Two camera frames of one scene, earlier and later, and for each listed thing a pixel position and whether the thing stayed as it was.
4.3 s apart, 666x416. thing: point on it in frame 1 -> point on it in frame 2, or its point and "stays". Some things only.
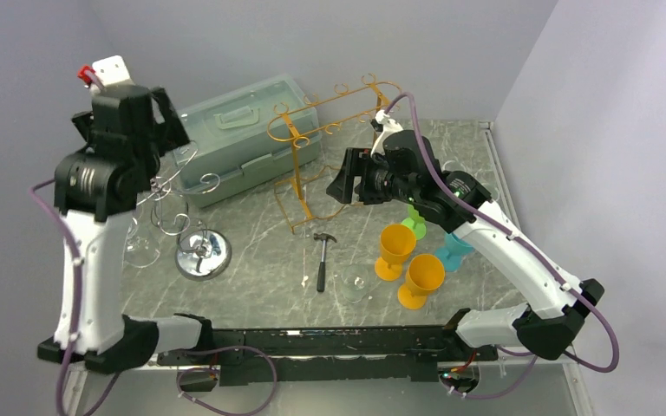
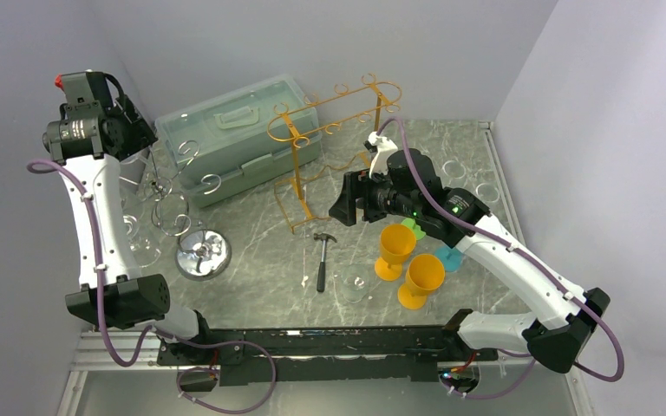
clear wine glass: [492, 191] stays
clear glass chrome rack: [140, 249] stays
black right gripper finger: [342, 188] -> [344, 209]
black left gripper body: [168, 133] -> [136, 133]
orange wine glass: [424, 274] stays
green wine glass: [415, 222] stays
